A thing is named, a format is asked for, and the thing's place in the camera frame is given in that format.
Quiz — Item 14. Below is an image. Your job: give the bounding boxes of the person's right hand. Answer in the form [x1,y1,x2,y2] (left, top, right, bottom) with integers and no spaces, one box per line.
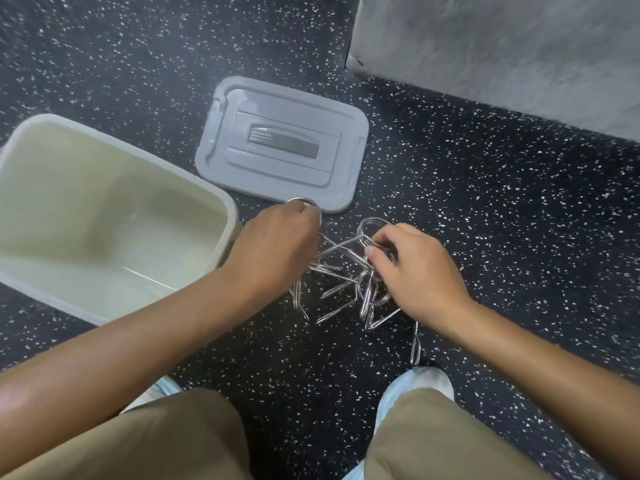
[364,223,477,337]

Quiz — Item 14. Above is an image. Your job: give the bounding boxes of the person's left hand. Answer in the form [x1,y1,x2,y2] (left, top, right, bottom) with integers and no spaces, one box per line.
[223,201,324,297]

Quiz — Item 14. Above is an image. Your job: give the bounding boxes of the round-ended steel clip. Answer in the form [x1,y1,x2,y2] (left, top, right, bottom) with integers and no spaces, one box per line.
[286,196,322,215]

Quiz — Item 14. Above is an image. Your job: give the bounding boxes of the long-looped steel clip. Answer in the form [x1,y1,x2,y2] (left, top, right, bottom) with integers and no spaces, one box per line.
[357,217,398,260]

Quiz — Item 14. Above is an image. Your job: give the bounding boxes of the person's right forearm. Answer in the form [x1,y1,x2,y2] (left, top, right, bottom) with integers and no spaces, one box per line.
[445,302,640,468]

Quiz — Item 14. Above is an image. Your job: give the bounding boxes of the person's left forearm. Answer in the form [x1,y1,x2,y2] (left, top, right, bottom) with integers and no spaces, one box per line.
[0,267,241,475]

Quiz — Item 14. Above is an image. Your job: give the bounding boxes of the pile of metal clips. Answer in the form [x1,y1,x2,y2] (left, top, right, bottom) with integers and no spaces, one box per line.
[289,230,422,368]

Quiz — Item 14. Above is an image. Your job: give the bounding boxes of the grey plastic bin lid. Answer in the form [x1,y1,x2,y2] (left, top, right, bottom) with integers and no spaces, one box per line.
[195,76,370,214]

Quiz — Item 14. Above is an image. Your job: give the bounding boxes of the light blue right shoe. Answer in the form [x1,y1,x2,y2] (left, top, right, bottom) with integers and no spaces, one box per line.
[374,366,456,436]

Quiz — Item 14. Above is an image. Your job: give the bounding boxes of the light blue shoe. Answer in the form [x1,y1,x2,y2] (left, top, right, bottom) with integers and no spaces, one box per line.
[120,376,184,414]
[374,366,456,436]

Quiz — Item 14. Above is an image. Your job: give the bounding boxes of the beige plastic storage bin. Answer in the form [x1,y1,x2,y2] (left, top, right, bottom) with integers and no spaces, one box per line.
[0,114,242,326]

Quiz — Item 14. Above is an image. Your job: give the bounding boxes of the light blue left shoe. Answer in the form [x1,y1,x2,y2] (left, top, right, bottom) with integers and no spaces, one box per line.
[120,376,184,414]

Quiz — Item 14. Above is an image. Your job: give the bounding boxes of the khaki trousers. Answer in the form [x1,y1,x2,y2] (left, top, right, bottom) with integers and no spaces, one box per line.
[0,387,553,480]

